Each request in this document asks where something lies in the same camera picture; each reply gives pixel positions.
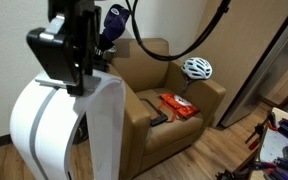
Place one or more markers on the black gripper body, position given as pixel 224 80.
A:
pixel 65 48

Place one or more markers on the white perforated table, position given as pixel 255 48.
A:
pixel 275 144

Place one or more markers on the red handled clamp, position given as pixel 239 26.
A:
pixel 269 122

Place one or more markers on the black golf bag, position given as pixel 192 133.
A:
pixel 99 62

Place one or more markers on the silver remote control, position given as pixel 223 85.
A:
pixel 88 83

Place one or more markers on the navy golf club headcover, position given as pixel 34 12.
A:
pixel 115 22

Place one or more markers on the white bicycle helmet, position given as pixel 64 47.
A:
pixel 197 68

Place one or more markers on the brown leather armchair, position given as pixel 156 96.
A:
pixel 144 146

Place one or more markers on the orange red fabric bag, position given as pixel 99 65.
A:
pixel 180 107

